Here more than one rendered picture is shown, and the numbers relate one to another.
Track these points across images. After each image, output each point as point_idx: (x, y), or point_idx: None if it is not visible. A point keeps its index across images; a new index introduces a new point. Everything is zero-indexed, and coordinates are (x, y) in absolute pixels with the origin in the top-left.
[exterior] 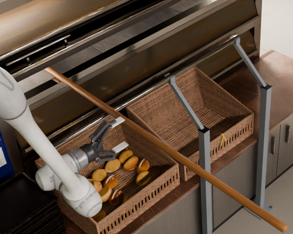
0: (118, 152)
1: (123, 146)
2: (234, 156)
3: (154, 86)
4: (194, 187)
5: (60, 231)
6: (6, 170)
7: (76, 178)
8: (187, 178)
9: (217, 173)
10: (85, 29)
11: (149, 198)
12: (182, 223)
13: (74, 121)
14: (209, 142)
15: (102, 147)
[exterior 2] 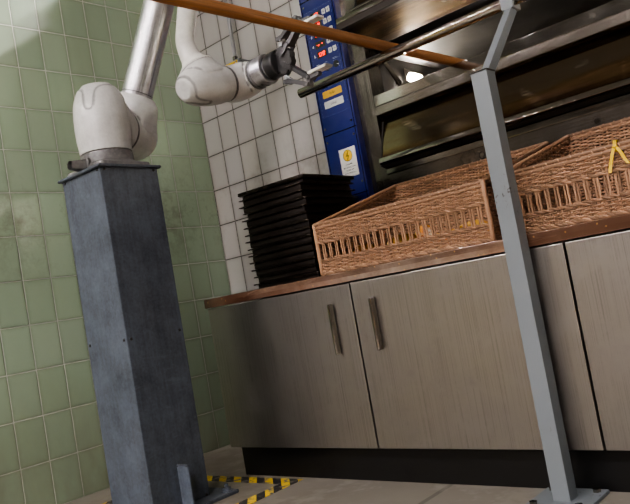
0: (314, 75)
1: (318, 66)
2: None
3: (468, 13)
4: (498, 243)
5: (308, 241)
6: (359, 185)
7: (182, 42)
8: None
9: (584, 246)
10: None
11: (416, 235)
12: (480, 339)
13: (453, 135)
14: (490, 105)
15: (288, 58)
